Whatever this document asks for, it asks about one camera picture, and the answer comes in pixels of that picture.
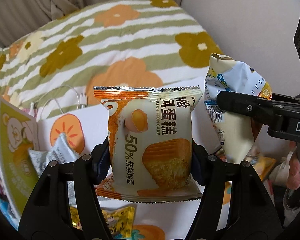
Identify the cheese sticks snack bag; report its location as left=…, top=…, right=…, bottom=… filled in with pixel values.
left=204, top=53, right=272, bottom=164

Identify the chiffon cake packet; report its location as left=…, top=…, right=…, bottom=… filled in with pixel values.
left=94, top=86, right=202, bottom=203

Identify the right hand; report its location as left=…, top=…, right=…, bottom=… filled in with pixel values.
left=287, top=141, right=300, bottom=190

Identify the orange yellow snack packet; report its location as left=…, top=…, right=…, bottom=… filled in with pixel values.
left=250, top=155, right=277, bottom=181

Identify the silver grey snack packet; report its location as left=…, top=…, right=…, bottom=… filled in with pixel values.
left=28, top=133, right=79, bottom=177

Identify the gold wrapped candy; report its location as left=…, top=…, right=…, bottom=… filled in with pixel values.
left=70, top=204, right=137, bottom=239

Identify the green cardboard storage box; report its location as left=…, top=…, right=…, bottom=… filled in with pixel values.
left=0, top=96, right=39, bottom=219

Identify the white persimmon print cloth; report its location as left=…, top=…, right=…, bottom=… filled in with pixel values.
left=38, top=76, right=230, bottom=239

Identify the floral striped quilt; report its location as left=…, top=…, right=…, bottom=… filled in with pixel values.
left=0, top=0, right=221, bottom=109

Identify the white charging cable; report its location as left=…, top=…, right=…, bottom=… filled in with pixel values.
left=30, top=84, right=88, bottom=117

